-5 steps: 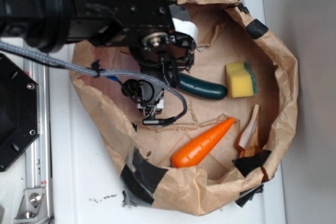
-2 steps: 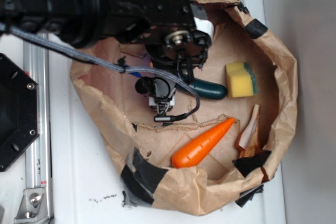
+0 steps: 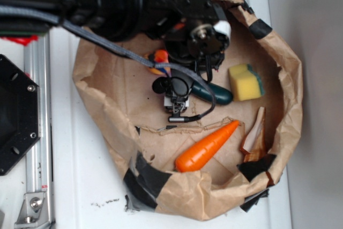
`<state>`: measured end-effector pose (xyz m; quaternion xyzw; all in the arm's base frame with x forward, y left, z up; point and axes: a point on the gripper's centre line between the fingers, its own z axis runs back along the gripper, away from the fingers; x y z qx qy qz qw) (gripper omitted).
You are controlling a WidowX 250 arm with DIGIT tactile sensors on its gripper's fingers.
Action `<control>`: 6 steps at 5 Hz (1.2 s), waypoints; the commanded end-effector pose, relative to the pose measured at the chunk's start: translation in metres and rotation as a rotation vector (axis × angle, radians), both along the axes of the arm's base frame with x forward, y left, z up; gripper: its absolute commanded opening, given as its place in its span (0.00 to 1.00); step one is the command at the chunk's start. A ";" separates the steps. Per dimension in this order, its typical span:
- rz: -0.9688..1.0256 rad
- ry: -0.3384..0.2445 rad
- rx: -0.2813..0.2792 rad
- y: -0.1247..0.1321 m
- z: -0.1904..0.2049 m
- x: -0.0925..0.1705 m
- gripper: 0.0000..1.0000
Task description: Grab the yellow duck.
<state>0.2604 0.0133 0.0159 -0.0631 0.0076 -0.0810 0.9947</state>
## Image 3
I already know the dark green toy cucumber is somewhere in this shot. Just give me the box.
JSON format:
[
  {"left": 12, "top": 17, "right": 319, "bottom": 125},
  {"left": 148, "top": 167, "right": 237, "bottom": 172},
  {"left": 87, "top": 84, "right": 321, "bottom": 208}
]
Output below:
[{"left": 191, "top": 82, "right": 233, "bottom": 105}]

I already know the yellow sponge with green pad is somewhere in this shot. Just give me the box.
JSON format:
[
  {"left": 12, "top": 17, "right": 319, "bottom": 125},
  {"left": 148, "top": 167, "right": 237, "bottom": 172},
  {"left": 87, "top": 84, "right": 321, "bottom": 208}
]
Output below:
[{"left": 228, "top": 63, "right": 265, "bottom": 101}]

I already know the white tray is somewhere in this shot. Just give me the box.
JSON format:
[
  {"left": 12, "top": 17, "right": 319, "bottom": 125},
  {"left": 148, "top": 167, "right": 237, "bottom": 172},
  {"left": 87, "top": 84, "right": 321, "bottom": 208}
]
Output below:
[{"left": 48, "top": 0, "right": 293, "bottom": 229}]

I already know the yellow rubber duck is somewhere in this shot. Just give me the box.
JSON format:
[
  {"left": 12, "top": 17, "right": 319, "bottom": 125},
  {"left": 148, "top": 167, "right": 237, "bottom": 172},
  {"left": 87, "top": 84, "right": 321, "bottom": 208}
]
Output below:
[{"left": 144, "top": 49, "right": 171, "bottom": 76}]

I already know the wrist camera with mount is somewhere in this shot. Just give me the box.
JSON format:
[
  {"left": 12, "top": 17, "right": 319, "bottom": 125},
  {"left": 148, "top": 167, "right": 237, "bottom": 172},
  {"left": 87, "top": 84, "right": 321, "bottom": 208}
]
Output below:
[{"left": 152, "top": 69, "right": 194, "bottom": 117}]

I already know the aluminium extrusion rail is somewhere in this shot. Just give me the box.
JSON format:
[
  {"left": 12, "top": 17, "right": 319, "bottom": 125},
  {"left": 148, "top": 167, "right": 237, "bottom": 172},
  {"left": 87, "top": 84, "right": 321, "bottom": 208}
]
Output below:
[{"left": 14, "top": 34, "right": 56, "bottom": 228}]

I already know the orange plastic carrot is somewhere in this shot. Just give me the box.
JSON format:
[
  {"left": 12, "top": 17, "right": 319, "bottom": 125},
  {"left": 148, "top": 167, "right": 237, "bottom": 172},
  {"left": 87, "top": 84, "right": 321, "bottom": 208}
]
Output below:
[{"left": 175, "top": 120, "right": 240, "bottom": 173}]

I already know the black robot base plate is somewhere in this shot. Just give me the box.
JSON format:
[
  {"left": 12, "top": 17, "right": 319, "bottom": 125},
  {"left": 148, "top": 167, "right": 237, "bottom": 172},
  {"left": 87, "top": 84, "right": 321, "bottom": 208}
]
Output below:
[{"left": 1, "top": 55, "right": 40, "bottom": 176}]

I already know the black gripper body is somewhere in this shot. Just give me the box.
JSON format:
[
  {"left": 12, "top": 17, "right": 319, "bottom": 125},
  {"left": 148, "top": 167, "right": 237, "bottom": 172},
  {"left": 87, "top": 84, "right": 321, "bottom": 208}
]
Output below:
[{"left": 146, "top": 0, "right": 229, "bottom": 72}]

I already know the grey braided cable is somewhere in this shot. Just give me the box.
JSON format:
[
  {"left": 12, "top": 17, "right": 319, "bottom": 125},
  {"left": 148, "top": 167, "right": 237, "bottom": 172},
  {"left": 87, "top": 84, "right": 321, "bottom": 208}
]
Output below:
[{"left": 0, "top": 5, "right": 217, "bottom": 122}]

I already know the metal corner bracket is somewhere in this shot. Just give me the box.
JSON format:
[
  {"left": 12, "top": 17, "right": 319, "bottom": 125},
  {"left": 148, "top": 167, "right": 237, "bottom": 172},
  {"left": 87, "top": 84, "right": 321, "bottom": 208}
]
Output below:
[{"left": 14, "top": 192, "right": 49, "bottom": 228}]

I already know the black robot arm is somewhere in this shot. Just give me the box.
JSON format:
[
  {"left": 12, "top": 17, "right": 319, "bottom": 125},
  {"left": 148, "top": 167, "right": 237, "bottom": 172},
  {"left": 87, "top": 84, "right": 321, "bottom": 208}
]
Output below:
[{"left": 1, "top": 0, "right": 229, "bottom": 71}]

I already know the brown paper bag bin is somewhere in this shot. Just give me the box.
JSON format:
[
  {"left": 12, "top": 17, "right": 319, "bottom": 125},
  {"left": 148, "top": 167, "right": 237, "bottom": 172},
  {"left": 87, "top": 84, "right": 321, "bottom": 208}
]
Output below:
[{"left": 73, "top": 0, "right": 303, "bottom": 220}]

